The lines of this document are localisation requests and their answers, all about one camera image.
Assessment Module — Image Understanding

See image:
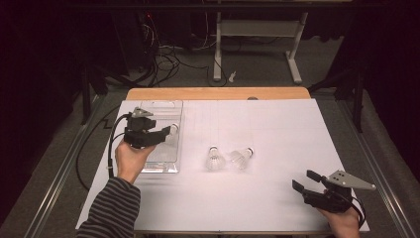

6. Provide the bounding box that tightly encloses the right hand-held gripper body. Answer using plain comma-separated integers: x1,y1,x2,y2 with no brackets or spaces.
301,170,377,214

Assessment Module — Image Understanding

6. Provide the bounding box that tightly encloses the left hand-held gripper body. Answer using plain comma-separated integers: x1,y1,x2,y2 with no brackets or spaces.
123,106,158,150

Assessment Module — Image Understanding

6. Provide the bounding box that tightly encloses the white shuttlecock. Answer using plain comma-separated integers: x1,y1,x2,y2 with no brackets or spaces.
163,122,181,144
229,147,256,172
204,145,228,173

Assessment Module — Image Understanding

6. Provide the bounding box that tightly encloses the clear plastic tray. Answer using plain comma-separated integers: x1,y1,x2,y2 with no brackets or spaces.
125,99,184,175

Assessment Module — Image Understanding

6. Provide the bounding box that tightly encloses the person's left hand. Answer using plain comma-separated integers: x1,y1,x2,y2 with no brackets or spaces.
114,138,157,185

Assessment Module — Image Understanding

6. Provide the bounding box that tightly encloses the person's right hand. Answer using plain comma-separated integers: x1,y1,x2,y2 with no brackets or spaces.
317,205,362,238

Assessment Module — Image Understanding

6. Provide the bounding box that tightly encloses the black tripod stand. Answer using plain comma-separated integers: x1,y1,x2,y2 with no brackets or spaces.
308,64,365,134
79,63,111,126

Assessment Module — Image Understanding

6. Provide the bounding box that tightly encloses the dark equipment box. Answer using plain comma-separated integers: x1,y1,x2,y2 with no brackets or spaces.
110,10,158,75

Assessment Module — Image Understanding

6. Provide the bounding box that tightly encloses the dark curtain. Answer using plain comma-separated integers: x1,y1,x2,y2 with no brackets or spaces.
343,0,420,184
0,4,85,227

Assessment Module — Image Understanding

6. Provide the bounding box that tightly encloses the left hand-held gripper cable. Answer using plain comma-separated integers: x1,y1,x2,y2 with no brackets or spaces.
106,112,134,180

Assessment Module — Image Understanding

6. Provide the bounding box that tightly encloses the hand-held gripper cable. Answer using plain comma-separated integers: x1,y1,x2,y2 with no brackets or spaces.
348,193,368,230
106,112,134,180

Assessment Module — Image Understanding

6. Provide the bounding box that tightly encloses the right hand-held gripper cable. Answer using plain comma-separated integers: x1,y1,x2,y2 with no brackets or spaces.
348,193,368,230

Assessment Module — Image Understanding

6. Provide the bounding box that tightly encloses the metal floor rail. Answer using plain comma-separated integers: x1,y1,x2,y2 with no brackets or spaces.
336,98,418,238
23,94,107,238

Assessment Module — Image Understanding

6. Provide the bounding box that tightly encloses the black floor cable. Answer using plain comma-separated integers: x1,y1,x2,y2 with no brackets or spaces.
74,103,122,192

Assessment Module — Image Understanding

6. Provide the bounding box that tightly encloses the tangle of floor cables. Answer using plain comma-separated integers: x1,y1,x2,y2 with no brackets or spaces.
141,13,230,89

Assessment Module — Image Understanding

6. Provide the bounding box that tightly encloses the white metal stand frame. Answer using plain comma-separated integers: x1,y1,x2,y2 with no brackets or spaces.
212,11,310,85

